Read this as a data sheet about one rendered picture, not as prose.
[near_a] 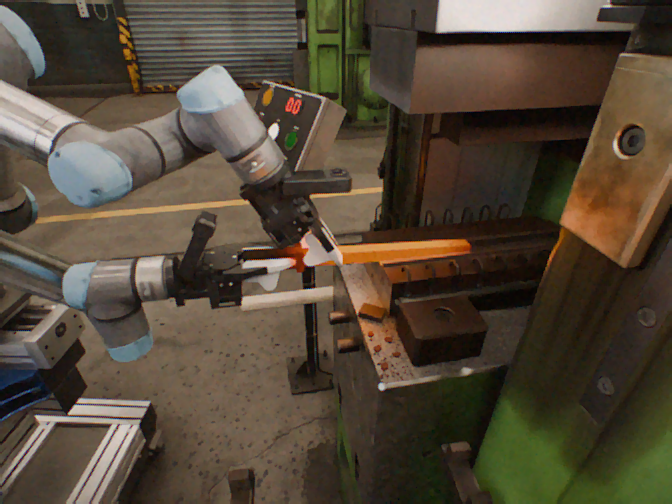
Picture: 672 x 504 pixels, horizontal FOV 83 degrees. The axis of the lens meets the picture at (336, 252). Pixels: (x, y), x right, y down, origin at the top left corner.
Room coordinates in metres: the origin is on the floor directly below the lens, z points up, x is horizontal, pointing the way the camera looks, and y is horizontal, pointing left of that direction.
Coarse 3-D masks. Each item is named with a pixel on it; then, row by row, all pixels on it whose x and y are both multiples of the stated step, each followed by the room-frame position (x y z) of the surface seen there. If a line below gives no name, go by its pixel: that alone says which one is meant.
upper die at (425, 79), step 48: (384, 48) 0.64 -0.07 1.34; (432, 48) 0.52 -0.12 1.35; (480, 48) 0.53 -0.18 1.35; (528, 48) 0.55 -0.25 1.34; (576, 48) 0.56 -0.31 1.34; (624, 48) 0.58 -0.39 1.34; (384, 96) 0.62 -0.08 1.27; (432, 96) 0.52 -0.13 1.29; (480, 96) 0.54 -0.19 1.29; (528, 96) 0.55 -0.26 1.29; (576, 96) 0.57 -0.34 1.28
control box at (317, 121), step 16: (272, 96) 1.19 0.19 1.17; (288, 96) 1.13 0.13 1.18; (304, 96) 1.07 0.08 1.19; (320, 96) 1.02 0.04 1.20; (256, 112) 1.22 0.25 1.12; (272, 112) 1.15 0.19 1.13; (288, 112) 1.09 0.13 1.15; (304, 112) 1.04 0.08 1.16; (320, 112) 0.99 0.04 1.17; (336, 112) 1.02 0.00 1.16; (288, 128) 1.06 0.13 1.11; (304, 128) 1.01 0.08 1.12; (320, 128) 0.99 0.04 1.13; (336, 128) 1.02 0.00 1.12; (304, 144) 0.97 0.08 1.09; (320, 144) 0.99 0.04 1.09; (288, 160) 0.99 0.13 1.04; (304, 160) 0.96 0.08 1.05; (320, 160) 0.99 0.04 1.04
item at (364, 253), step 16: (448, 240) 0.63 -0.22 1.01; (464, 240) 0.63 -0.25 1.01; (256, 256) 0.54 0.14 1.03; (272, 256) 0.54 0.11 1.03; (288, 256) 0.55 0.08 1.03; (304, 256) 0.55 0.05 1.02; (352, 256) 0.57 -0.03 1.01; (368, 256) 0.57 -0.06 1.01; (384, 256) 0.58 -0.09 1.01; (400, 256) 0.59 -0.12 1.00; (416, 256) 0.59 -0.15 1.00
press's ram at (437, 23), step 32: (384, 0) 0.65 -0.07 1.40; (416, 0) 0.53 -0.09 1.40; (448, 0) 0.47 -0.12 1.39; (480, 0) 0.48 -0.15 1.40; (512, 0) 0.49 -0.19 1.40; (544, 0) 0.49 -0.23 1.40; (576, 0) 0.50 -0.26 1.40; (608, 0) 0.51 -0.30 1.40; (448, 32) 0.47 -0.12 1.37; (480, 32) 0.48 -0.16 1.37; (512, 32) 0.49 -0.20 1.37; (544, 32) 0.50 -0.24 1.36
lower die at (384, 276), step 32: (448, 224) 0.75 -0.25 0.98; (480, 224) 0.75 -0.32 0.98; (512, 224) 0.73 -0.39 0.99; (544, 224) 0.73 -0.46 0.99; (448, 256) 0.59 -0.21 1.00; (480, 256) 0.60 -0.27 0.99; (512, 256) 0.60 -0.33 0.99; (544, 256) 0.60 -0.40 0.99; (384, 288) 0.55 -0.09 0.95; (416, 288) 0.53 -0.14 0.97; (448, 288) 0.54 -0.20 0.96
